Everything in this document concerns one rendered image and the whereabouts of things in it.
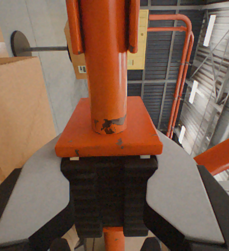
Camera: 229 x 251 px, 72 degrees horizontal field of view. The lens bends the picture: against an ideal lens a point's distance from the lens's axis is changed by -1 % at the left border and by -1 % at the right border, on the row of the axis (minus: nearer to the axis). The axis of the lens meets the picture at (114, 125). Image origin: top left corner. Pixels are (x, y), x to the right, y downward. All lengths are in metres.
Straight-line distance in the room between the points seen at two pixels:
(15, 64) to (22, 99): 0.05
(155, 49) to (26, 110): 10.77
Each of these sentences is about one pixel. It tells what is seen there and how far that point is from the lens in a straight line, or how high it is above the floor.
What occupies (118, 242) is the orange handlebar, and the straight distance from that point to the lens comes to 0.19.
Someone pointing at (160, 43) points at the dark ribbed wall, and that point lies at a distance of 10.99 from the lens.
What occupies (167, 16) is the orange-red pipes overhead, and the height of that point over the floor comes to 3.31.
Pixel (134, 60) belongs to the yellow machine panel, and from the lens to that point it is 7.48.
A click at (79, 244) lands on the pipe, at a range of 0.24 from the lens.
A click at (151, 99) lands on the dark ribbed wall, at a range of 11.86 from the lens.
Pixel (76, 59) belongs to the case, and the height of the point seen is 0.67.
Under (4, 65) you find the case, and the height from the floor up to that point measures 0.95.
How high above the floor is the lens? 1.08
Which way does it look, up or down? level
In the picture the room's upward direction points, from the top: 89 degrees clockwise
